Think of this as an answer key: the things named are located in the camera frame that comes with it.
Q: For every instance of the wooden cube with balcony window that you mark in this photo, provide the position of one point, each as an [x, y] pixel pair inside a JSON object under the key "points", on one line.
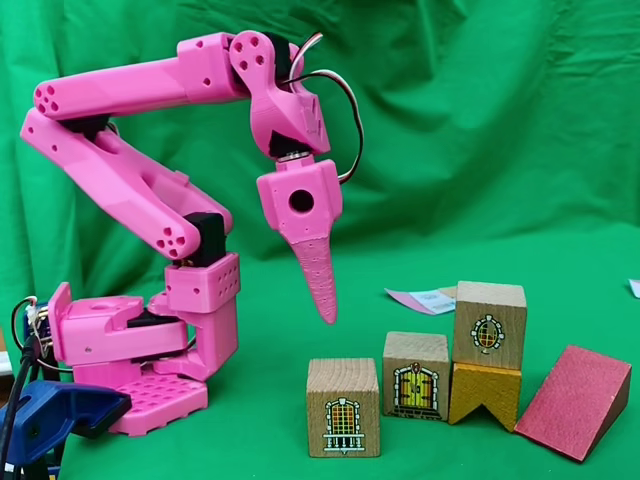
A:
{"points": [[342, 380]]}

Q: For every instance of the paper house picture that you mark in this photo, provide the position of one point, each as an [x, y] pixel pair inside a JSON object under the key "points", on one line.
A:
{"points": [[415, 299]]}

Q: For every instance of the wooden cube with door print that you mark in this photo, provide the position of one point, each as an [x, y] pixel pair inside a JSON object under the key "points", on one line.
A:
{"points": [[415, 350]]}

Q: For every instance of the wooden cube with oval window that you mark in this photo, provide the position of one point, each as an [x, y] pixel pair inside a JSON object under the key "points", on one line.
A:
{"points": [[490, 305]]}

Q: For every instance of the yellow notched wooden block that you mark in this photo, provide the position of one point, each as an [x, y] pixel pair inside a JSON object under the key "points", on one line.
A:
{"points": [[480, 385]]}

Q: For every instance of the green cloth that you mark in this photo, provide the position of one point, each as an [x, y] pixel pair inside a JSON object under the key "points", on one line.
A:
{"points": [[500, 150]]}

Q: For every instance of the blue controller board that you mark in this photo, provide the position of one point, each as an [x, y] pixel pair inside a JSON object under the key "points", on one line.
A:
{"points": [[42, 325]]}

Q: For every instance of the red wooden wedge block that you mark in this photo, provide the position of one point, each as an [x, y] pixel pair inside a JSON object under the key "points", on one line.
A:
{"points": [[570, 400]]}

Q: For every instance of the blue clamp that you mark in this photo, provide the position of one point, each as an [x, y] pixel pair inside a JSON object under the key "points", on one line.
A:
{"points": [[50, 410]]}

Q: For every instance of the white paper scrap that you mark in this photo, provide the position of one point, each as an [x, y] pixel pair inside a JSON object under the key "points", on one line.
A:
{"points": [[635, 289]]}

